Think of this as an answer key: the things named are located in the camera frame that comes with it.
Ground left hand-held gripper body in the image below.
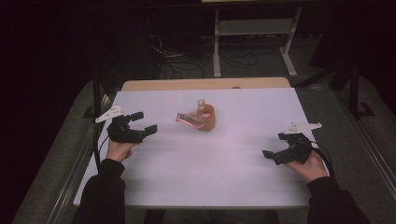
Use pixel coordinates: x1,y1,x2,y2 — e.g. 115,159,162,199
94,105,148,145

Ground person's right hand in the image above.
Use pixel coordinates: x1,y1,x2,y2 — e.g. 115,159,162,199
284,150,330,185

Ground person's left hand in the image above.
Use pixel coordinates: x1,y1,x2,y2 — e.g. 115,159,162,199
105,137,138,164

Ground black floor cables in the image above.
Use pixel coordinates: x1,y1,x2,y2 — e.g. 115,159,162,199
148,33,283,80

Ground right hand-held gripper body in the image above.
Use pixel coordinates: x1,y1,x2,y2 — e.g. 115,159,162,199
274,121,323,166

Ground brown cup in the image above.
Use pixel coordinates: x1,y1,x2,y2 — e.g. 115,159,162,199
193,98,217,133

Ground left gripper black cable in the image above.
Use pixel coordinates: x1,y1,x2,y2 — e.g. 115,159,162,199
92,120,110,173

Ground wooden table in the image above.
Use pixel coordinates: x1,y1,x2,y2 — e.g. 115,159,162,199
120,77,291,92

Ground aluminium rail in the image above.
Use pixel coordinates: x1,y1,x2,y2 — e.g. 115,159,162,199
46,92,114,224
335,89,396,201

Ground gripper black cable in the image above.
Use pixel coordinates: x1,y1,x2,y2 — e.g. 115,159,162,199
309,141,336,179
92,120,110,173

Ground pink hairbrush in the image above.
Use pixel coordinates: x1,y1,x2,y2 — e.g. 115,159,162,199
175,111,213,131

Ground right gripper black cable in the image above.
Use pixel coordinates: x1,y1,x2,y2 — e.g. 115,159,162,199
309,141,336,179

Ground white metal desk frame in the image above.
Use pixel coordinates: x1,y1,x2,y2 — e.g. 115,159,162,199
212,5,304,78

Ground black metal stand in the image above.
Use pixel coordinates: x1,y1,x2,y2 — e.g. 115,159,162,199
347,60,376,120
81,74,105,123

